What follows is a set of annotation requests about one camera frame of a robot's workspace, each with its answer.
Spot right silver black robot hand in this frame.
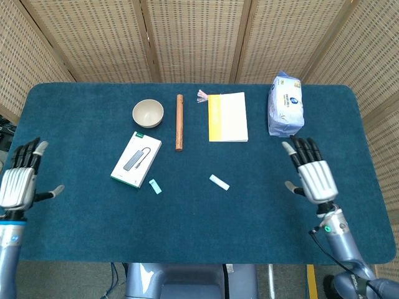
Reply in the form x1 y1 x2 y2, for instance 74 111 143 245
281 135 339 216

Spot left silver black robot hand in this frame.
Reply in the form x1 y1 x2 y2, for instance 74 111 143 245
0 137 65 221

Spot light blue paper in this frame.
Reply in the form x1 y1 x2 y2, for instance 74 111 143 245
209 174 231 191

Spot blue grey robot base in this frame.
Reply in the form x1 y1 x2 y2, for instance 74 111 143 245
124 263 259 299

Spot dark equipment behind screen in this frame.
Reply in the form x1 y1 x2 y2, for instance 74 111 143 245
0 115 16 153

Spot blue white tissue pack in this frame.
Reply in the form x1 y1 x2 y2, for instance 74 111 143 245
267 70 305 137

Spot yellow white notebook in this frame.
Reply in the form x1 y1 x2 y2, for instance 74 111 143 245
208 92 249 143

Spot white green usb hub box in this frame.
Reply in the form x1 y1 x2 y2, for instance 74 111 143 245
110 131 163 189

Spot teal table mat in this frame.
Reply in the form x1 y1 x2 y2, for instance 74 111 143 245
6 82 397 266

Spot wooden rolling pin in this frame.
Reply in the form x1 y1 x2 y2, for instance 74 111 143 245
175 94 185 152

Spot beige bowl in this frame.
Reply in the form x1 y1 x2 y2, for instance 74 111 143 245
132 98 165 129

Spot woven wooden folding screen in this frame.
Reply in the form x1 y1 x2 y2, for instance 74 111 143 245
0 0 399 281

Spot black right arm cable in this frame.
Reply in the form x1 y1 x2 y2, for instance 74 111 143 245
308 229 375 281

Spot blue floor cables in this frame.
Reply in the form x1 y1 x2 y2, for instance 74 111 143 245
105 263 128 299

